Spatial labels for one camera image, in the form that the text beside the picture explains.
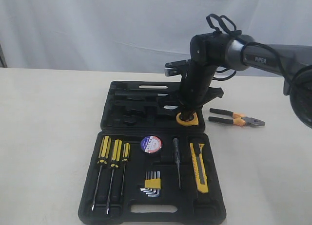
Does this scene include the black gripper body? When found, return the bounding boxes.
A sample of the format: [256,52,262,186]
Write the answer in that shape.
[159,61,224,111]

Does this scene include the yellow tape measure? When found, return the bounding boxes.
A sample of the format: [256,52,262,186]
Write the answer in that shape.
[176,112,199,127]

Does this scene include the black electrical tape roll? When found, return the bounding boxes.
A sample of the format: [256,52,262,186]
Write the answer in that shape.
[140,136,162,155]

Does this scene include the pliers black orange handles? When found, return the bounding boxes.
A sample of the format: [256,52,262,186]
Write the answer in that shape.
[208,108,265,127]

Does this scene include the yellow black utility knife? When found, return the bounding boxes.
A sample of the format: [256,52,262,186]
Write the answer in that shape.
[190,139,209,194]

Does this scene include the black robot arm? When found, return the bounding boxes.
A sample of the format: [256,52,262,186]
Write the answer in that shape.
[165,32,312,127]

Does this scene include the black plastic tool case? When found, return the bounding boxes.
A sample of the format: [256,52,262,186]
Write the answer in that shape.
[78,81,226,225]

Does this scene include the clear voltage tester screwdriver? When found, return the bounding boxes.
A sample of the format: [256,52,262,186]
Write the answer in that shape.
[173,138,181,189]

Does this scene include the small yellow black screwdriver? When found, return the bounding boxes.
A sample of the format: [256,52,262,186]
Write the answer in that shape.
[121,143,131,197]

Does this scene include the medium yellow black screwdriver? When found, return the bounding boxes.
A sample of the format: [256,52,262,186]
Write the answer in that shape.
[105,139,122,215]

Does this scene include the hex key set yellow holder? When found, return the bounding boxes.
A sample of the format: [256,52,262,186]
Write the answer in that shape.
[140,171,161,198]

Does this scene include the large yellow black screwdriver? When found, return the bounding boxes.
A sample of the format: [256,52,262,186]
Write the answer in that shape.
[91,135,112,211]

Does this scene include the white backdrop curtain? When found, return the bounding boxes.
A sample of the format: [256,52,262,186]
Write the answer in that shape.
[0,0,312,73]

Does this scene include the adjustable wrench black handle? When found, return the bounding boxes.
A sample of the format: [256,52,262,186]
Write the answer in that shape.
[113,99,178,110]

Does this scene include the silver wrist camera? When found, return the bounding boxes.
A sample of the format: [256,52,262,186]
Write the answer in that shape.
[164,59,191,77]

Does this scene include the claw hammer black handle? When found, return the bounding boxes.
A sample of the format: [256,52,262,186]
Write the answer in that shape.
[109,90,169,100]

